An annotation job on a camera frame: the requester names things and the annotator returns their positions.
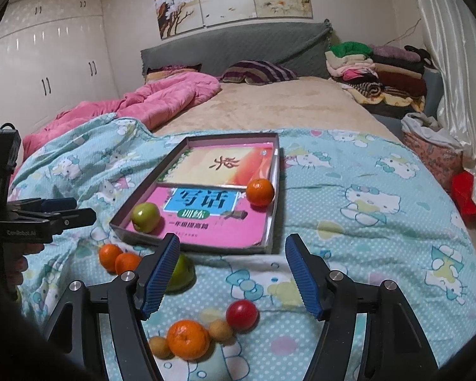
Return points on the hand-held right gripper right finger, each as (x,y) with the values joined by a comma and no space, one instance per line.
(305,281)

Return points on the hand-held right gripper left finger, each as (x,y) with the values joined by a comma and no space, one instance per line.
(158,281)

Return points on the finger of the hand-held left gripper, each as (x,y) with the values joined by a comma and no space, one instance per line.
(77,218)
(57,205)

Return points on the green apple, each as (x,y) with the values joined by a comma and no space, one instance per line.
(182,274)

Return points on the shallow cardboard box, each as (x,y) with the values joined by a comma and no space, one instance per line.
(261,238)

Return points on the small brown fruit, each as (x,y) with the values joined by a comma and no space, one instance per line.
(160,346)
(221,330)

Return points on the large orange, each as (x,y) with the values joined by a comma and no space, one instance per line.
(188,339)

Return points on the green mango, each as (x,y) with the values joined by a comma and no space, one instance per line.
(144,217)

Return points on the red fruit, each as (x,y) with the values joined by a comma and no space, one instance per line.
(242,314)

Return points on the person's left hand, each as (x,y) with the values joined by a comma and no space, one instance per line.
(25,262)

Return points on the pink book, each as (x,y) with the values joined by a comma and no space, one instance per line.
(190,230)

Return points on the cartoon cat print blanket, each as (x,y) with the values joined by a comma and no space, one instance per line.
(361,226)

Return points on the yellow book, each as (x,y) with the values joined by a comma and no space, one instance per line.
(222,162)

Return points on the pink quilt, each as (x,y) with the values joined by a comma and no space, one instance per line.
(162,99)

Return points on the white wardrobe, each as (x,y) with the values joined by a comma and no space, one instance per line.
(43,47)

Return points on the dark floral pillow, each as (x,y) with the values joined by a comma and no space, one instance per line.
(172,70)

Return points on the beige bed sheet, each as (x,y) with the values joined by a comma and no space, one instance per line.
(281,103)

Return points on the red bag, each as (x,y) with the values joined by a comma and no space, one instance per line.
(465,192)

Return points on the white cloth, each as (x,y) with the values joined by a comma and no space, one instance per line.
(418,121)

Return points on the striped pillow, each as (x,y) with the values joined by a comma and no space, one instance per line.
(258,71)

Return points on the pile of folded clothes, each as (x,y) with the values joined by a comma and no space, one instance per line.
(380,75)

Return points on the grey headboard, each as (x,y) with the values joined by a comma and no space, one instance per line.
(222,47)

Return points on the grey cushion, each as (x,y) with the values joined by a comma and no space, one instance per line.
(434,91)

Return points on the white curtain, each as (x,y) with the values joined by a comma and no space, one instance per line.
(460,67)

